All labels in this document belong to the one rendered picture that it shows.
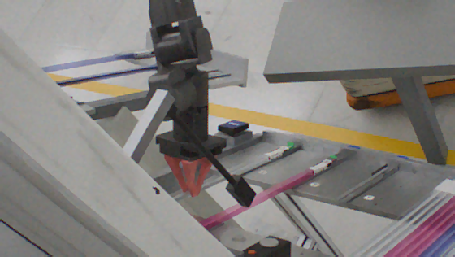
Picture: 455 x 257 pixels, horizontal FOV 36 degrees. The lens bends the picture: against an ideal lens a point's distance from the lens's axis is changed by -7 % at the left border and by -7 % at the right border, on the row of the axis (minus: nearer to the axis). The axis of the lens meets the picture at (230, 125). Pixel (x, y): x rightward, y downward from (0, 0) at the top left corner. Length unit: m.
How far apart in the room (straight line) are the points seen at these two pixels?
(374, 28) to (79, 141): 1.42
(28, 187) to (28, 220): 0.01
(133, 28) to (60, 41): 0.45
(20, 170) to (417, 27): 1.58
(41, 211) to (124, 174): 0.23
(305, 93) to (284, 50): 0.72
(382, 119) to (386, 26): 0.65
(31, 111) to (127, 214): 0.09
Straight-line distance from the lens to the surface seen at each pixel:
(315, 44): 1.77
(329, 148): 1.41
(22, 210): 0.16
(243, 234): 1.07
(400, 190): 1.25
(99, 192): 0.38
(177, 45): 1.13
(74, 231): 0.17
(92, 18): 3.44
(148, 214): 0.41
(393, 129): 2.30
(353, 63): 1.69
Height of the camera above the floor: 1.84
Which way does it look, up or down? 46 degrees down
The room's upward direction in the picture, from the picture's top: 39 degrees counter-clockwise
